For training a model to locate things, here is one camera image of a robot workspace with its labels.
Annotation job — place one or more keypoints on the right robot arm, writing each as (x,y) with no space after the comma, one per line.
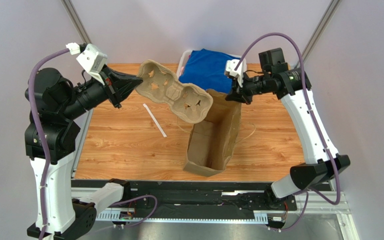
(322,160)

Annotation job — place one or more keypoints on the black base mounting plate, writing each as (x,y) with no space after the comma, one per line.
(193,200)

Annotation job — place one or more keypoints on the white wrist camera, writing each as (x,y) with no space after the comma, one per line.
(92,60)
(234,69)

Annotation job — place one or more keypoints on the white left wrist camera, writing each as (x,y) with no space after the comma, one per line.
(92,60)

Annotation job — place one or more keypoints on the white wrapped straw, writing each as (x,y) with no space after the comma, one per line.
(155,120)

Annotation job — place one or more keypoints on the white plastic basket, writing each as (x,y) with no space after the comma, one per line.
(183,62)

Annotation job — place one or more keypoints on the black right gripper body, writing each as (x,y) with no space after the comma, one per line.
(244,88)

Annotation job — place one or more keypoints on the aluminium frame rail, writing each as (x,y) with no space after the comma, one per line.
(315,219)

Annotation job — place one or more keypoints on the brown paper bag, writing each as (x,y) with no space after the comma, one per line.
(212,142)

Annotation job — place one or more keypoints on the cardboard cup carrier tray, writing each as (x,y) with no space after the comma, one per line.
(162,86)

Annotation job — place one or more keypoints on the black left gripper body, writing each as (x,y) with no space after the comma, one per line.
(104,75)

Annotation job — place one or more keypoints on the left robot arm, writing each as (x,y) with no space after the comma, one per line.
(59,104)

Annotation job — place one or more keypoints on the blue folded cloth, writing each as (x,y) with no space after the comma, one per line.
(206,69)

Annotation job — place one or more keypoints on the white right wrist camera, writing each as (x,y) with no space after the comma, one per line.
(234,69)

